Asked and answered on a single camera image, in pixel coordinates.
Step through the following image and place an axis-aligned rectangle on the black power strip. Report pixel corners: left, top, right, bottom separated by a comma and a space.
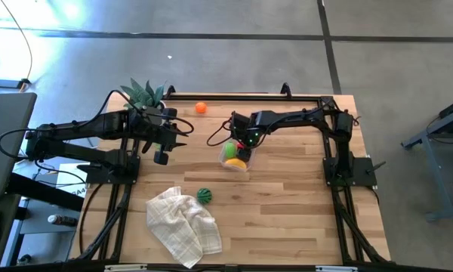
0, 78, 32, 91

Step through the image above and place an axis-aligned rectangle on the clear plastic tupperware container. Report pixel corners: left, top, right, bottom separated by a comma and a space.
217, 138, 257, 173

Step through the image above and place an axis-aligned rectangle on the green potted plant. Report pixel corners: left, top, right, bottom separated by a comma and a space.
119, 78, 167, 110

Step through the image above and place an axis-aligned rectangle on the grey flat panel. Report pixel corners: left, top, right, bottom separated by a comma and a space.
0, 92, 38, 199

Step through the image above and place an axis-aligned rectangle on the green scaly toy fruit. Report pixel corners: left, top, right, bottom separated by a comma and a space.
224, 141, 238, 159

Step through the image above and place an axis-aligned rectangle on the thin pale floor cable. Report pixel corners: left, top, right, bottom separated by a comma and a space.
0, 0, 34, 91

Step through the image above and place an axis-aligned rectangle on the white checked kitchen towel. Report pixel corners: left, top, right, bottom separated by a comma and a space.
146, 186, 223, 270

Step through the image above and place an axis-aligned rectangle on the dark bottle with white cap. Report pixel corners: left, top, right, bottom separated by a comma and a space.
47, 214, 79, 227

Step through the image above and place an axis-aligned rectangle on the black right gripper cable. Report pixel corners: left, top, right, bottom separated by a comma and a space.
205, 119, 233, 147

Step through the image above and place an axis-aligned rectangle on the silver metal bracket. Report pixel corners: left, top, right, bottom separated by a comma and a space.
316, 265, 359, 272
104, 264, 148, 272

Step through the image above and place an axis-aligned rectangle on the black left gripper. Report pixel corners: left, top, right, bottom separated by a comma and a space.
149, 107, 189, 165

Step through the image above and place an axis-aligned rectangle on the white printed box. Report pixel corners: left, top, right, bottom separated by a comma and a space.
55, 162, 90, 197

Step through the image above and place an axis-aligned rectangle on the yellow toy banana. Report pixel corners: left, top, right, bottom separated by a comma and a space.
224, 157, 248, 170

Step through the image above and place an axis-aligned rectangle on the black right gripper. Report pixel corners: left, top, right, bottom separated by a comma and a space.
230, 112, 267, 161

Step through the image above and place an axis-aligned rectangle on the green striped toy watermelon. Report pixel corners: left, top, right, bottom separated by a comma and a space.
196, 187, 214, 206

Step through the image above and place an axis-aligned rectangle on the dark cable beside table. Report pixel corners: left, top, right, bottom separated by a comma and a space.
78, 183, 99, 254

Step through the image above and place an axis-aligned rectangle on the black aluminium table frame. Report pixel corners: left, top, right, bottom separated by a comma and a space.
70, 83, 393, 272

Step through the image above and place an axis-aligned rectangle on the grey lower shelf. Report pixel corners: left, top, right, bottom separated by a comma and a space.
20, 198, 79, 236

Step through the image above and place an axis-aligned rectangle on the grey metal desk frame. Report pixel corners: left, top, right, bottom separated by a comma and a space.
401, 94, 453, 223

